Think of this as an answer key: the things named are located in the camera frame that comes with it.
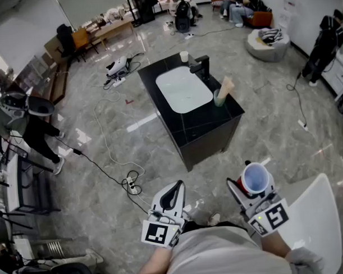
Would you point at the wooden table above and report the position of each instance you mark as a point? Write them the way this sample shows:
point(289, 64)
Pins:
point(114, 27)

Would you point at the white chair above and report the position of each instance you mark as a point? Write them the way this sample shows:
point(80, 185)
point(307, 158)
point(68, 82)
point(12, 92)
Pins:
point(314, 213)

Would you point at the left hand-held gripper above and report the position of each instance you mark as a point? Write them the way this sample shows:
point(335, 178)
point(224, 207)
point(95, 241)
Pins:
point(156, 232)

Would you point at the wooden platform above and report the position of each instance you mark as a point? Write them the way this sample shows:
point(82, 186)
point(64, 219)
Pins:
point(57, 84)

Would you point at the white cabinet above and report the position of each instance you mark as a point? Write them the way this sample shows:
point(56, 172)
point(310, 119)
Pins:
point(338, 74)

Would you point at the person's right shoe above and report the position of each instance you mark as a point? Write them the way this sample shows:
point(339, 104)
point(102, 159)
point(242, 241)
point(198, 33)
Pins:
point(214, 218)

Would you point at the white paper cup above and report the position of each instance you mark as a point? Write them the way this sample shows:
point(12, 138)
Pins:
point(184, 56)

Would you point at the black backpack rig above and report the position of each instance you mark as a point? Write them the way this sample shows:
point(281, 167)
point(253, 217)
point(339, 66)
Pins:
point(182, 16)
point(329, 27)

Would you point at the grey beanbag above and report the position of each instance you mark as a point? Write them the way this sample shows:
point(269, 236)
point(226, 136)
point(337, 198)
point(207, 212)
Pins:
point(266, 50)

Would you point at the orange sofa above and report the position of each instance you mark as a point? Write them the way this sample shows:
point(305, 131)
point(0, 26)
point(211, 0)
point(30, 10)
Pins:
point(261, 18)

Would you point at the orange chair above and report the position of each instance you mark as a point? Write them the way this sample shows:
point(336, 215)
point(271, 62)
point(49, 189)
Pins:
point(79, 38)

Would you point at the white grey backpack rig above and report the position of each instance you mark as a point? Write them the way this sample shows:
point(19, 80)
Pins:
point(38, 106)

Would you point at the white power strip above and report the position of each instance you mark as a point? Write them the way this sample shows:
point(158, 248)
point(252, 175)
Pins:
point(119, 82)
point(131, 185)
point(189, 36)
point(303, 124)

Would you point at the white floor machine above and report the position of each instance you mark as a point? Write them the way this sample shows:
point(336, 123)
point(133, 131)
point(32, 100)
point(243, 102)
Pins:
point(117, 65)

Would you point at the black faucet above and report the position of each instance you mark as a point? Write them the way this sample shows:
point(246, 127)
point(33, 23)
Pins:
point(201, 68)

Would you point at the white sink basin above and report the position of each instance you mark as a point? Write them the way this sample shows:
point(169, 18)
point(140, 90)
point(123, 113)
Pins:
point(184, 88)

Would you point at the black coat rack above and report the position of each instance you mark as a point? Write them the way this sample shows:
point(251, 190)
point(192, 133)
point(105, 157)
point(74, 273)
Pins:
point(128, 8)

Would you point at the striped cloth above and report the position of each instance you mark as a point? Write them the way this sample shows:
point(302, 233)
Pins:
point(270, 34)

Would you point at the black sink cabinet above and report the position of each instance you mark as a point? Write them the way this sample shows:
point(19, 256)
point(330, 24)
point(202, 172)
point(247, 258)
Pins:
point(204, 124)

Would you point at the person's black trousers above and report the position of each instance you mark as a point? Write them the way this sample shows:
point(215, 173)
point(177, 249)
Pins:
point(216, 225)

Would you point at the wall poster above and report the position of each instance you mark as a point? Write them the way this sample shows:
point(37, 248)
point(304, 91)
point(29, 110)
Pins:
point(289, 0)

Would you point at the person's right forearm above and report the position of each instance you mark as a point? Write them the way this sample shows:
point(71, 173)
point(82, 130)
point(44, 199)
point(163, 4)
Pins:
point(273, 245)

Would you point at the person's white shirt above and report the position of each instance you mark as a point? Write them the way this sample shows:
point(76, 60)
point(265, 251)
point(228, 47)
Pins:
point(220, 255)

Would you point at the black frame metal table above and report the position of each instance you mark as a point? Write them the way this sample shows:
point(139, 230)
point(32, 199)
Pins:
point(20, 184)

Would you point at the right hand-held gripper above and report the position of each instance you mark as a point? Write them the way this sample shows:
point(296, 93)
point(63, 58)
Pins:
point(275, 215)

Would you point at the clear plastic cup holder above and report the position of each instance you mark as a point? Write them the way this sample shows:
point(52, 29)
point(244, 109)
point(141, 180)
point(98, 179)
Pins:
point(218, 101)

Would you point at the person's left forearm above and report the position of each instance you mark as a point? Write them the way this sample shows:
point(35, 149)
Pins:
point(153, 263)

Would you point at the black office chair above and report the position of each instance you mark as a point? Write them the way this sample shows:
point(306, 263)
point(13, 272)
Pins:
point(64, 36)

